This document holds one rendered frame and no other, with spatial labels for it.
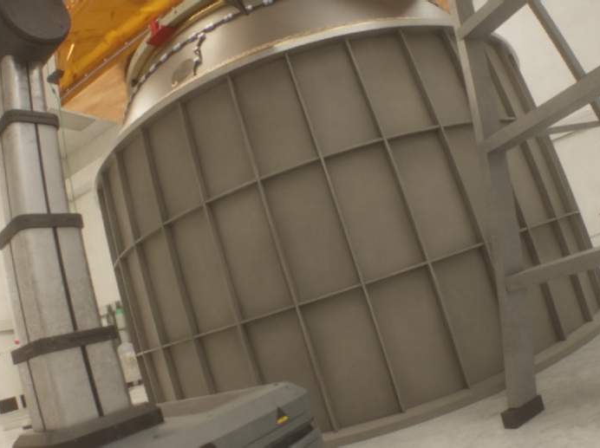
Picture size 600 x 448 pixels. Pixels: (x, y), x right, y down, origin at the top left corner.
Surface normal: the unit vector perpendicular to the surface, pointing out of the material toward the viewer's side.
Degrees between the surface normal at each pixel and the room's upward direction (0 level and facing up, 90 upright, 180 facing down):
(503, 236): 93
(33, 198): 90
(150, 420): 90
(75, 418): 90
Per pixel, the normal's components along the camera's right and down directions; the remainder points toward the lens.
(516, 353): 0.43, -0.26
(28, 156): 0.77, -0.36
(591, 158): -0.41, -0.05
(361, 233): -0.07, -0.18
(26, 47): 0.20, 0.92
